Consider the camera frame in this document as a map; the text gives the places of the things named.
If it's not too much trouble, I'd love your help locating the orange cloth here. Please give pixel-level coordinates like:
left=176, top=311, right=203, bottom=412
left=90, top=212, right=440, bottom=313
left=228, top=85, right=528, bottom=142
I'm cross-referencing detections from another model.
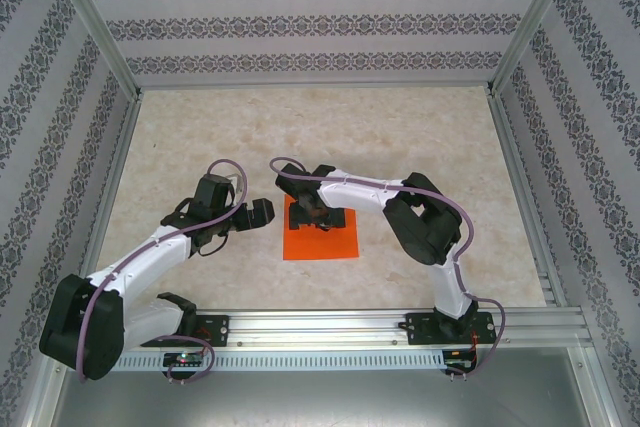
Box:
left=281, top=195, right=361, bottom=261

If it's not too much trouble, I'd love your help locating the grey sheet metal panel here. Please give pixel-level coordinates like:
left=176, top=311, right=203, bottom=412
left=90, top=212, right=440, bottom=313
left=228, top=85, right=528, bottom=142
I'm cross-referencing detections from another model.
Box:
left=47, top=369, right=619, bottom=427

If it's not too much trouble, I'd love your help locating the aluminium mounting rail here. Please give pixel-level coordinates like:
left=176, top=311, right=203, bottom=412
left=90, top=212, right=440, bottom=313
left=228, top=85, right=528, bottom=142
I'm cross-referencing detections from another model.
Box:
left=119, top=307, right=594, bottom=351

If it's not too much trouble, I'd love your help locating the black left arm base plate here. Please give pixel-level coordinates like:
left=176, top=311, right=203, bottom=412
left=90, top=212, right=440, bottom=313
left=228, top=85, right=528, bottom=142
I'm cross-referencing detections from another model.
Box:
left=192, top=314, right=231, bottom=348

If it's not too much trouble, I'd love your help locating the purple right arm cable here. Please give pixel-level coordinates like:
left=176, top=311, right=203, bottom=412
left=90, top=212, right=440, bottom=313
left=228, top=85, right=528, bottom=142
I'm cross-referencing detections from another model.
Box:
left=268, top=155, right=509, bottom=382

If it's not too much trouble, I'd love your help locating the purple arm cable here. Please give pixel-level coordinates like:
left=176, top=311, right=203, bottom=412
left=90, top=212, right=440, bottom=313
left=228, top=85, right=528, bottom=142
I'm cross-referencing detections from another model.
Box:
left=268, top=155, right=509, bottom=382
left=77, top=159, right=250, bottom=386

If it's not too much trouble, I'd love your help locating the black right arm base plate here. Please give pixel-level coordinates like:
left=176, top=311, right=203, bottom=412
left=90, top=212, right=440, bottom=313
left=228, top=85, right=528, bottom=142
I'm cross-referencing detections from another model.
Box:
left=405, top=311, right=496, bottom=347

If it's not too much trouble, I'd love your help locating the aluminium side rail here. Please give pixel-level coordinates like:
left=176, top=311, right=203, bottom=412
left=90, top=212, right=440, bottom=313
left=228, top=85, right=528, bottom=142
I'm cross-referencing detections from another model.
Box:
left=67, top=94, right=146, bottom=311
left=484, top=86, right=571, bottom=308

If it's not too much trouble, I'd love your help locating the slotted grey cable duct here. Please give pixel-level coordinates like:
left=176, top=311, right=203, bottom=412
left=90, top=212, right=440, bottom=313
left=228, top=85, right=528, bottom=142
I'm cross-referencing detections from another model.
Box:
left=112, top=349, right=446, bottom=372

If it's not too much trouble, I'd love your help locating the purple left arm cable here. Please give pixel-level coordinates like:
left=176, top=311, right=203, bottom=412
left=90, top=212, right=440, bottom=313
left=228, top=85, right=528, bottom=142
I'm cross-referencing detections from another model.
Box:
left=77, top=159, right=250, bottom=386

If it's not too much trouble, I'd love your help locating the aluminium frame post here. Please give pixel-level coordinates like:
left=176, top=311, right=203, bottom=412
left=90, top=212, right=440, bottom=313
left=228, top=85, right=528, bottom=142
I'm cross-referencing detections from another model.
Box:
left=487, top=0, right=586, bottom=98
left=42, top=0, right=144, bottom=98

